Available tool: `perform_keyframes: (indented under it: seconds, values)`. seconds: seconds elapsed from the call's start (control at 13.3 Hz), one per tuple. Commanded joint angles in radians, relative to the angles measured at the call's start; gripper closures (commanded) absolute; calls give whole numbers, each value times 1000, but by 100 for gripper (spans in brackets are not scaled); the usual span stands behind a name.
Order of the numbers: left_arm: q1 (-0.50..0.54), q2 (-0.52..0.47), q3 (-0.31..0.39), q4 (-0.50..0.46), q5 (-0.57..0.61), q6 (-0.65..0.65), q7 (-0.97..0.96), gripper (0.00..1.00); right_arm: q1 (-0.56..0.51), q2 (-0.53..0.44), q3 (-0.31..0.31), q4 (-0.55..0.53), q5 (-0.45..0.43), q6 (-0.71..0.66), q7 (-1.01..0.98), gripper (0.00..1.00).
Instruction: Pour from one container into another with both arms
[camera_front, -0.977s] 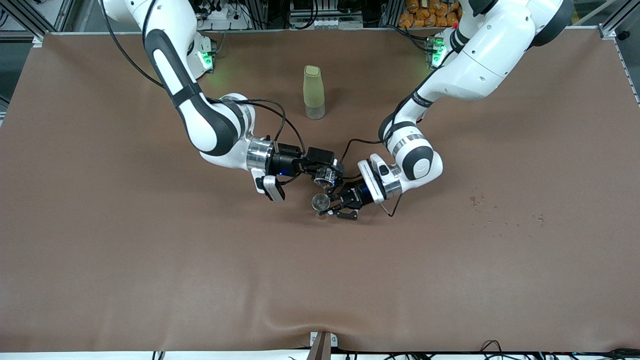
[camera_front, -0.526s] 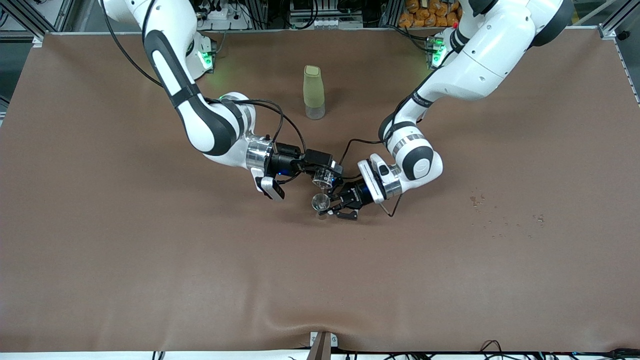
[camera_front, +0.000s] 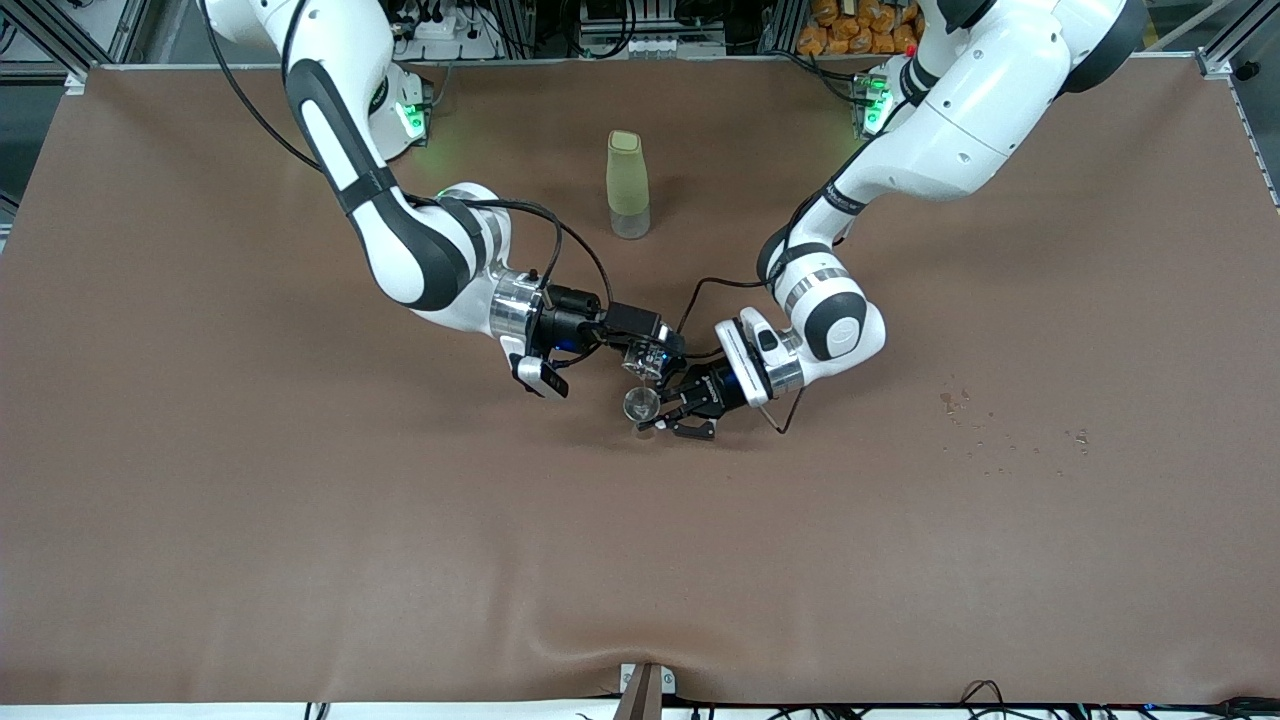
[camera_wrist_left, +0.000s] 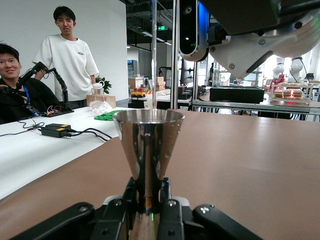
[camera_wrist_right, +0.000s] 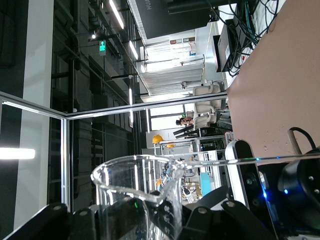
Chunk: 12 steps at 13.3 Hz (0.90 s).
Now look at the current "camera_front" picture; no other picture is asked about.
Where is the clear glass measuring beaker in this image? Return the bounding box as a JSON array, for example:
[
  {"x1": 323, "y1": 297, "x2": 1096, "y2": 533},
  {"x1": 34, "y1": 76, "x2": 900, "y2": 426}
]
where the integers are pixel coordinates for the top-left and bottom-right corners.
[{"x1": 620, "y1": 338, "x2": 673, "y2": 383}]

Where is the steel double jigger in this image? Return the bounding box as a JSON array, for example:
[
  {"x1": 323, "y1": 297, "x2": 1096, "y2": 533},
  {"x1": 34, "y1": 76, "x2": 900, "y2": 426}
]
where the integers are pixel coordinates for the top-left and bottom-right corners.
[{"x1": 622, "y1": 387, "x2": 663, "y2": 439}]

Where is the tall green shaker bottle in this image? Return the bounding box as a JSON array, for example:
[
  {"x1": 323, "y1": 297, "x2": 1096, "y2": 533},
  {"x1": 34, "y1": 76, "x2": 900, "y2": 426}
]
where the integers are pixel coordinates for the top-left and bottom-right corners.
[{"x1": 606, "y1": 130, "x2": 652, "y2": 241}]

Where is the brown table mat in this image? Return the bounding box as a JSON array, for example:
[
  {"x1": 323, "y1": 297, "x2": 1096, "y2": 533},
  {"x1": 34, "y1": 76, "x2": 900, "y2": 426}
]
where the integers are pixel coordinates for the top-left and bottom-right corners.
[{"x1": 0, "y1": 55, "x2": 1280, "y2": 706}]

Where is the grey connector box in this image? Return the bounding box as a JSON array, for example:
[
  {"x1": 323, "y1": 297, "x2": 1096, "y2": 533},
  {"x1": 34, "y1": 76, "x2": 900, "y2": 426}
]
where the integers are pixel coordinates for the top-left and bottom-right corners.
[{"x1": 578, "y1": 28, "x2": 728, "y2": 59}]

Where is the white power strip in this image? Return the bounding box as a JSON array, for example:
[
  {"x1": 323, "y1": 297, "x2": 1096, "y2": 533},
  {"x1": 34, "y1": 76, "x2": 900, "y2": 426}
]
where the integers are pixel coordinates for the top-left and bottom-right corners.
[{"x1": 385, "y1": 10, "x2": 501, "y2": 61}]

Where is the orange bags pile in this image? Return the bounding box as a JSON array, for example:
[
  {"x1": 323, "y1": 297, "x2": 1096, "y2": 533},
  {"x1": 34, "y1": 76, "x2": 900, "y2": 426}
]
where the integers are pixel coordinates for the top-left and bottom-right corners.
[{"x1": 797, "y1": 0, "x2": 921, "y2": 57}]

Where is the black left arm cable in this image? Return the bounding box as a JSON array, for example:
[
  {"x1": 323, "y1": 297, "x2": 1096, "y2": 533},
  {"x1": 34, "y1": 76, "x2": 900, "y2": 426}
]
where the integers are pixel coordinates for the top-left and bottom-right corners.
[{"x1": 675, "y1": 278, "x2": 809, "y2": 436}]

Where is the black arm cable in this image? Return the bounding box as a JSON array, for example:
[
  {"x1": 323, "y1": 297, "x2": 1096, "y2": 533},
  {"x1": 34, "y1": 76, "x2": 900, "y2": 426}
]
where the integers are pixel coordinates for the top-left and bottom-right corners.
[
  {"x1": 200, "y1": 0, "x2": 616, "y2": 346},
  {"x1": 675, "y1": 278, "x2": 809, "y2": 436}
]

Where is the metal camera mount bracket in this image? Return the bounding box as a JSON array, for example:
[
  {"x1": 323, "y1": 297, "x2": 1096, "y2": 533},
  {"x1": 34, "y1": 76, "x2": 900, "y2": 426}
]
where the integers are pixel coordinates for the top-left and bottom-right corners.
[{"x1": 612, "y1": 662, "x2": 678, "y2": 720}]

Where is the black cable loop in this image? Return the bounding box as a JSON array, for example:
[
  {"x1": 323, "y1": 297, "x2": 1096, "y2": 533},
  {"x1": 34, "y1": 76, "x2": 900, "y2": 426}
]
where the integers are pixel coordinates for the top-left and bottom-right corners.
[{"x1": 958, "y1": 680, "x2": 1013, "y2": 720}]

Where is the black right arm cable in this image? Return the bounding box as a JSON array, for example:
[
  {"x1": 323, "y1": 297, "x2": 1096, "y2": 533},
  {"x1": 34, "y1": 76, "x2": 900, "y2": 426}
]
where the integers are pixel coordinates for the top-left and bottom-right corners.
[{"x1": 200, "y1": 0, "x2": 616, "y2": 346}]

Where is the aluminium frame rail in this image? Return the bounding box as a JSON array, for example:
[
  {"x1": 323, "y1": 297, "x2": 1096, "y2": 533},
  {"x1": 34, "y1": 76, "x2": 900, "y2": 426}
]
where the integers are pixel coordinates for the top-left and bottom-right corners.
[
  {"x1": 1195, "y1": 0, "x2": 1280, "y2": 211},
  {"x1": 0, "y1": 0, "x2": 151, "y2": 96}
]

